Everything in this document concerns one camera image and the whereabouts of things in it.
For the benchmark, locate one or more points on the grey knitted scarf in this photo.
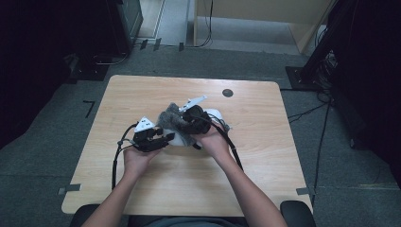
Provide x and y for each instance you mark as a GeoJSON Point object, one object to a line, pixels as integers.
{"type": "Point", "coordinates": [170, 121]}

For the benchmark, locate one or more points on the black floor plate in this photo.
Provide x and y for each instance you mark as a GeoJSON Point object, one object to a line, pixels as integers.
{"type": "Point", "coordinates": [91, 74]}

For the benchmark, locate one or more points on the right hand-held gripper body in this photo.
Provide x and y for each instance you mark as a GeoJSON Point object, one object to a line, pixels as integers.
{"type": "Point", "coordinates": [197, 121]}

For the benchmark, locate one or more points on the black tape corner mark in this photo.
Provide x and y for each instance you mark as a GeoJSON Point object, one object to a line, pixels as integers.
{"type": "Point", "coordinates": [90, 108]}

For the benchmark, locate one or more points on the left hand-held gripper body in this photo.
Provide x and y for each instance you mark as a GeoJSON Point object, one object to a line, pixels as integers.
{"type": "Point", "coordinates": [145, 143]}

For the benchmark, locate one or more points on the small grey tape piece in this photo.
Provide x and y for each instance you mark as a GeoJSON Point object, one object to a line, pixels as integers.
{"type": "Point", "coordinates": [143, 44]}
{"type": "Point", "coordinates": [181, 46]}
{"type": "Point", "coordinates": [157, 43]}

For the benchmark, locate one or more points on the black cabinet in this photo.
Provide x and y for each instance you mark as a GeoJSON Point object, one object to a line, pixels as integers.
{"type": "Point", "coordinates": [126, 25]}

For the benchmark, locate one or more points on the person's right hand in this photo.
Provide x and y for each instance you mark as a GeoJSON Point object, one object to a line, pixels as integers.
{"type": "Point", "coordinates": [214, 145]}

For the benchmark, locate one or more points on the black chair armrest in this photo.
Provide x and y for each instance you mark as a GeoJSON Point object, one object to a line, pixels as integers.
{"type": "Point", "coordinates": [299, 214]}
{"type": "Point", "coordinates": [82, 217]}

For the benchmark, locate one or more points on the light wooden desk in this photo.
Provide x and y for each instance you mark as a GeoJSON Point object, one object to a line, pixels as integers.
{"type": "Point", "coordinates": [252, 8]}

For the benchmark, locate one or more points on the black metal stand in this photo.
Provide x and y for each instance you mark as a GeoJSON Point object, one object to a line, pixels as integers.
{"type": "Point", "coordinates": [299, 78]}

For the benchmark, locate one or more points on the person's left hand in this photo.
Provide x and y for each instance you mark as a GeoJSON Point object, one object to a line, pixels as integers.
{"type": "Point", "coordinates": [135, 162]}

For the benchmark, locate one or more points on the person's lap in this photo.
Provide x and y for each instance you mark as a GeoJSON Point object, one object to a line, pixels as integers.
{"type": "Point", "coordinates": [189, 223]}

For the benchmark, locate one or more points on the dark curtain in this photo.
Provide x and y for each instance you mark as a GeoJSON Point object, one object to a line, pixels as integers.
{"type": "Point", "coordinates": [378, 94]}
{"type": "Point", "coordinates": [31, 63]}

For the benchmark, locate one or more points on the panda plush toy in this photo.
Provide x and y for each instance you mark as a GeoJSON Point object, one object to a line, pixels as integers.
{"type": "Point", "coordinates": [178, 140]}

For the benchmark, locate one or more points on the black table grommet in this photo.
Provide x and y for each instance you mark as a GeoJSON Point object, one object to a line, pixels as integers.
{"type": "Point", "coordinates": [227, 92]}

